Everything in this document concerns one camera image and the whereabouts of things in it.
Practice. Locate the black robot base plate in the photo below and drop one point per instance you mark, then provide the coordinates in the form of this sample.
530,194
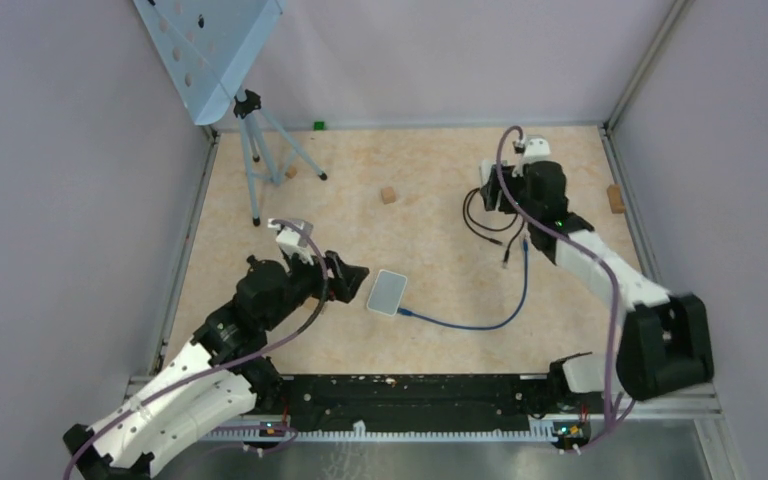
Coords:
425,403

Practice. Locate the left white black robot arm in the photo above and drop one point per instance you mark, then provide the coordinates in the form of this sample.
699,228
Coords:
221,372

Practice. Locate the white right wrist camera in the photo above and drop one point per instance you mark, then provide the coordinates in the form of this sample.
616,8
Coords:
535,147

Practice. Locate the small wooden cube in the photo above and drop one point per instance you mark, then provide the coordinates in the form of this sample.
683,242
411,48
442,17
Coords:
388,195

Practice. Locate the white power adapter box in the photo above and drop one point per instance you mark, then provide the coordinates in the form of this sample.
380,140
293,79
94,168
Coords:
487,174

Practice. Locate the wooden block at right edge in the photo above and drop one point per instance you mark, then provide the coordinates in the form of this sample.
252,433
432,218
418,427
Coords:
615,199

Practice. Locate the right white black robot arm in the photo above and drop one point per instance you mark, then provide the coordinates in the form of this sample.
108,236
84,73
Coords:
662,340

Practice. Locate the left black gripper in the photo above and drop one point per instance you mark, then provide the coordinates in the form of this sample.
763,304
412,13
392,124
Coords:
351,276

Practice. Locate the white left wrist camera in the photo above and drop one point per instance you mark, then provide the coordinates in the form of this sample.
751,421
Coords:
292,237

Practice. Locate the blue tripod stand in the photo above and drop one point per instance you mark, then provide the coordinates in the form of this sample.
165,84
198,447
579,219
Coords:
259,163

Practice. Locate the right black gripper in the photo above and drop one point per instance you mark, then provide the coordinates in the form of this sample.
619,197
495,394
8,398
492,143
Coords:
492,194

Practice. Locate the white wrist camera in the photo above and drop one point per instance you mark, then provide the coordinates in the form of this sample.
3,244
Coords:
292,237
535,147

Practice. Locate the white slotted cable duct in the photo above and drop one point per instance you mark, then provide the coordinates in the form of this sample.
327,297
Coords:
539,433

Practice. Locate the grey network switch box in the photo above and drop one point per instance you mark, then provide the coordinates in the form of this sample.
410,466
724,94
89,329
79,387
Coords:
387,293

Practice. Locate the wooden block near left arm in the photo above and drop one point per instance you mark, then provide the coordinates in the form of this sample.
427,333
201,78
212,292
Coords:
311,304

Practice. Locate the blue perforated metal panel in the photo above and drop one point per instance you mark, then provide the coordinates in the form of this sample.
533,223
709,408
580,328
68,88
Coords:
208,47

